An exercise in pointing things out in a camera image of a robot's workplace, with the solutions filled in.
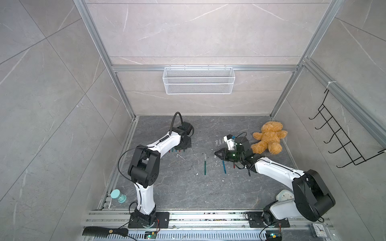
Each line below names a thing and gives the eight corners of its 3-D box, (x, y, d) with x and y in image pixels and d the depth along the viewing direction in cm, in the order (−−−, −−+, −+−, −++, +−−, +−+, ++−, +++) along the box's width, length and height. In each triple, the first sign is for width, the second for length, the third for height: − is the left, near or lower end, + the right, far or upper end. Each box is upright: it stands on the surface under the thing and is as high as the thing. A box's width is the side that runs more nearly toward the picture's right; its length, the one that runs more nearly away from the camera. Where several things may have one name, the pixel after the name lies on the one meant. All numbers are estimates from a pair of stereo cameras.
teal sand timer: (117, 203, 81) (109, 198, 73) (120, 194, 83) (112, 189, 76) (125, 203, 81) (117, 198, 73) (127, 194, 83) (120, 189, 76)
